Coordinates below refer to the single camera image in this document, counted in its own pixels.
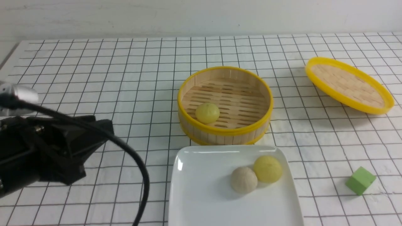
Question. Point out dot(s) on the yellow rimmed bamboo steamer lid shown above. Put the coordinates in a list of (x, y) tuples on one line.
[(349, 86)]

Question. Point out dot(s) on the green cube block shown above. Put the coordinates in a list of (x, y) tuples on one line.
[(360, 181)]

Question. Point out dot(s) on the yellow rimmed bamboo steamer basket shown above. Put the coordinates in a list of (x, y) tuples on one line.
[(245, 103)]

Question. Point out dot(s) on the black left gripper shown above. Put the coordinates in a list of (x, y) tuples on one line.
[(43, 149)]

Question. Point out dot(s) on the white checkered tablecloth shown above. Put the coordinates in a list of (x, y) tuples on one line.
[(134, 83)]

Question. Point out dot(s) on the yellow steamed bun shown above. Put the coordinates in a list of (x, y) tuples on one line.
[(267, 169), (207, 113)]

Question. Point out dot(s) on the white steamed bun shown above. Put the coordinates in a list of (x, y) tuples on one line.
[(243, 180)]

